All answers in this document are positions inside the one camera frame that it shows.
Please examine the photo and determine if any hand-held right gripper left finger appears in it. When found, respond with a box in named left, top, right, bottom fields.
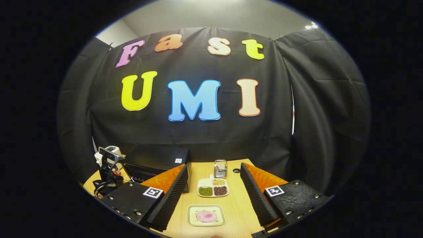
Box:
left=98, top=164, right=189, bottom=232

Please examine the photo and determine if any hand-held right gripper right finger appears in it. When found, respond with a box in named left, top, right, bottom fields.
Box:
left=240, top=163, right=329, bottom=229

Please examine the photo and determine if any cream square plate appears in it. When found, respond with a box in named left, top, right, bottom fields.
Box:
left=187, top=204, right=227, bottom=227

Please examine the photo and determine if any pink meat slice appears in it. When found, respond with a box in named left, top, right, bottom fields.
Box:
left=196, top=210, right=218, bottom=223

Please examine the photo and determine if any black electric oven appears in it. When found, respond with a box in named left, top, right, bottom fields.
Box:
left=123, top=147, right=192, bottom=193

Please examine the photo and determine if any white divided plate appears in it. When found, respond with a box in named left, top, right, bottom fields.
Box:
left=197, top=174, right=229, bottom=198

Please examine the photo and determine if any clear glass jar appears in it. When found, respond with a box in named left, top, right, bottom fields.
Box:
left=214, top=160, right=228, bottom=179

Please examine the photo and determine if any black backdrop cloth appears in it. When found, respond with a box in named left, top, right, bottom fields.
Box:
left=56, top=26, right=372, bottom=195

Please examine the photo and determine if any black cable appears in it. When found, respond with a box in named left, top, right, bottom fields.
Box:
left=94, top=159, right=125, bottom=198

